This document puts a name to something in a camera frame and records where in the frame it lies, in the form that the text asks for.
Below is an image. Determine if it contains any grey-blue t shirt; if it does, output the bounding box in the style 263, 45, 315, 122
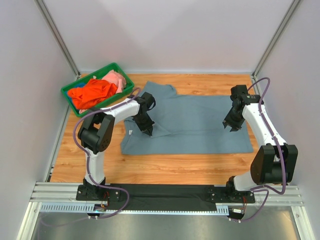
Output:
120, 81, 253, 155

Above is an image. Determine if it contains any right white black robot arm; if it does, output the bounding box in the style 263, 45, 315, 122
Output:
208, 85, 298, 203

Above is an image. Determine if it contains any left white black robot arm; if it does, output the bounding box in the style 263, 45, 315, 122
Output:
73, 92, 156, 202

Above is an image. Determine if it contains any green plastic bin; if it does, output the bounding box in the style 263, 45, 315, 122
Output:
61, 62, 135, 118

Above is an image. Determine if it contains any pink t shirt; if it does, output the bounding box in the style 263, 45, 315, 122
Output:
102, 70, 127, 94

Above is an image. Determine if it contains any orange t shirt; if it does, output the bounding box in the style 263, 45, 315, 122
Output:
67, 78, 117, 110

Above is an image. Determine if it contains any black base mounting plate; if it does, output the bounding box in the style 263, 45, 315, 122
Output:
85, 184, 256, 211

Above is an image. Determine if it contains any aluminium frame rail front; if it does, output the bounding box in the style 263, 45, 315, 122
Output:
17, 182, 316, 240

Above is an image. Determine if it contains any grey slotted cable duct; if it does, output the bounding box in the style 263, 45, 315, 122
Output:
39, 202, 231, 216

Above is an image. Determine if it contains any right aluminium corner post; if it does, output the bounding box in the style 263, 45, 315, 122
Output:
251, 0, 303, 79

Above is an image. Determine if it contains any aluminium corner post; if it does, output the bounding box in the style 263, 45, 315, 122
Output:
251, 0, 303, 79
34, 0, 81, 78

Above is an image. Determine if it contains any left aluminium corner post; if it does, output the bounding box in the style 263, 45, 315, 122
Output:
34, 0, 81, 78

